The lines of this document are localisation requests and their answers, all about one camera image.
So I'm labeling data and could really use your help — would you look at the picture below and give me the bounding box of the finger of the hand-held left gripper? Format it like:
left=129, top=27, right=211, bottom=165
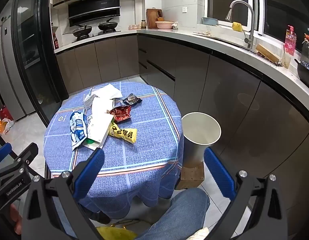
left=0, top=144, right=13, bottom=166
left=9, top=142, right=39, bottom=166

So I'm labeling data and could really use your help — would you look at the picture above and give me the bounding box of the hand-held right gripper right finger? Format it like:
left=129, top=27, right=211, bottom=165
left=204, top=146, right=289, bottom=240

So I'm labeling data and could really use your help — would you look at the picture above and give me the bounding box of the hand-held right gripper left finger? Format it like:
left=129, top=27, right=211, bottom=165
left=21, top=148, right=106, bottom=240

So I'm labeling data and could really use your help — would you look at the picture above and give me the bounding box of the white round bin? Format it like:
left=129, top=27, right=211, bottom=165
left=181, top=112, right=222, bottom=167

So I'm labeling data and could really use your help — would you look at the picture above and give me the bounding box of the blue and white snack wrapper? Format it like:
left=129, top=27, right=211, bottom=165
left=69, top=109, right=89, bottom=152

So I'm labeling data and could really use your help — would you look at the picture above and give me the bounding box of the yellow snack wrapper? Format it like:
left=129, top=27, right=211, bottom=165
left=108, top=122, right=138, bottom=144

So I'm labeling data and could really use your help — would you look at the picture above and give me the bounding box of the red snack wrapper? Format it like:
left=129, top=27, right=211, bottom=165
left=109, top=105, right=132, bottom=123

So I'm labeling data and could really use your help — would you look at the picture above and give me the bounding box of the person's left hand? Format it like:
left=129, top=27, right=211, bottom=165
left=10, top=204, right=23, bottom=234

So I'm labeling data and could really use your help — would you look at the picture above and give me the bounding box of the orange plastic bag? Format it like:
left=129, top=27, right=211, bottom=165
left=0, top=117, right=15, bottom=135

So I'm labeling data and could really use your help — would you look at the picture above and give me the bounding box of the wooden block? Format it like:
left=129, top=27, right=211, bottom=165
left=174, top=161, right=204, bottom=190

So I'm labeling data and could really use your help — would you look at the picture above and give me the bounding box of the red box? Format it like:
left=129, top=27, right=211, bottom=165
left=0, top=106, right=14, bottom=120

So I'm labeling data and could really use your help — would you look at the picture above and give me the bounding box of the flat white carton box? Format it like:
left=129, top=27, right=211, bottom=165
left=81, top=114, right=115, bottom=151

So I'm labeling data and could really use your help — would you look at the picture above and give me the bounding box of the person's leg in jeans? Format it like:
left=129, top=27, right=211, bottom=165
left=137, top=188, right=210, bottom=240

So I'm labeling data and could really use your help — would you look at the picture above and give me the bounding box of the blue plaid tablecloth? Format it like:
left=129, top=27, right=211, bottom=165
left=44, top=81, right=183, bottom=219

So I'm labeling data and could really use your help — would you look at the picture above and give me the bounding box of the white cloth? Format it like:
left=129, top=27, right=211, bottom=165
left=188, top=227, right=210, bottom=240

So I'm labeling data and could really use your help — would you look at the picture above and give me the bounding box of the yellow plastic bag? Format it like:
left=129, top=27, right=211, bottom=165
left=96, top=226, right=137, bottom=240

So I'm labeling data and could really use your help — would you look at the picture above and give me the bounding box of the clear plastic packet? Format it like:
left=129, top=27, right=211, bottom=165
left=83, top=92, right=98, bottom=109

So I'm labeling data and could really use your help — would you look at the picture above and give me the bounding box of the dark snack wrapper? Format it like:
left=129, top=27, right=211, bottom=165
left=119, top=93, right=143, bottom=107

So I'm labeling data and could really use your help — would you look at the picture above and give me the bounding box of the white tissue paper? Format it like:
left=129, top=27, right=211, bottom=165
left=93, top=83, right=123, bottom=99

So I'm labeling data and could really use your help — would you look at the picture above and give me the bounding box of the grey refrigerator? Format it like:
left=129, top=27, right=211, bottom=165
left=0, top=10, right=36, bottom=123

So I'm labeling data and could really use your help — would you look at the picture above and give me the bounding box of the red label bottle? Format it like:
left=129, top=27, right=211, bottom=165
left=52, top=26, right=60, bottom=50

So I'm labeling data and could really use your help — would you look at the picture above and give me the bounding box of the wooden box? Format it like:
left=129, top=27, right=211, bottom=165
left=256, top=43, right=282, bottom=64

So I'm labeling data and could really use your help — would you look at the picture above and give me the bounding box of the glass cup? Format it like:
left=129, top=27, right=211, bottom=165
left=281, top=52, right=292, bottom=69

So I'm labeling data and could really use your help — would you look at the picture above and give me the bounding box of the black pot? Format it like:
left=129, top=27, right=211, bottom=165
left=294, top=58, right=309, bottom=92

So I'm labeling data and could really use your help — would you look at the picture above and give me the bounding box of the black wok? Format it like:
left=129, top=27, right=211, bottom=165
left=98, top=17, right=119, bottom=32
left=62, top=25, right=93, bottom=40

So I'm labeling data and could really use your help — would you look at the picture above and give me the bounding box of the gas stove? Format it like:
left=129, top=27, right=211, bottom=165
left=71, top=29, right=122, bottom=43

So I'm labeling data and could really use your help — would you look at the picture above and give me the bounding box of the grey kitchen countertop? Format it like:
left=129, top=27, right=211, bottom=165
left=54, top=27, right=309, bottom=127

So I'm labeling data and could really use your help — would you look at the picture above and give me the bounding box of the steel faucet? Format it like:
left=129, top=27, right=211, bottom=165
left=225, top=0, right=256, bottom=49

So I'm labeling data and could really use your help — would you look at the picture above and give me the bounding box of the pink soap bottle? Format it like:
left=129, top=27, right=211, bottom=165
left=284, top=25, right=297, bottom=54

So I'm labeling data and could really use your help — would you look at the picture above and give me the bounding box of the dark bottle with red bow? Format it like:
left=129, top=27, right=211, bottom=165
left=301, top=33, right=309, bottom=62

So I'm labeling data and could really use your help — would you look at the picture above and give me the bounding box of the light blue tray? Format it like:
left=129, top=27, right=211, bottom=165
left=201, top=17, right=220, bottom=26

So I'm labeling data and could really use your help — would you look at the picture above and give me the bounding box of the pink basin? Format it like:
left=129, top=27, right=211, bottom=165
left=155, top=21, right=175, bottom=30

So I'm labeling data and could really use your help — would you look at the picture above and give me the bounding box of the black range hood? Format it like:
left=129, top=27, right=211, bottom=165
left=67, top=0, right=121, bottom=27

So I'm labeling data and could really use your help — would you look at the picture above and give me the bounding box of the wooden cutting board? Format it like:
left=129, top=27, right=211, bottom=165
left=146, top=8, right=163, bottom=29

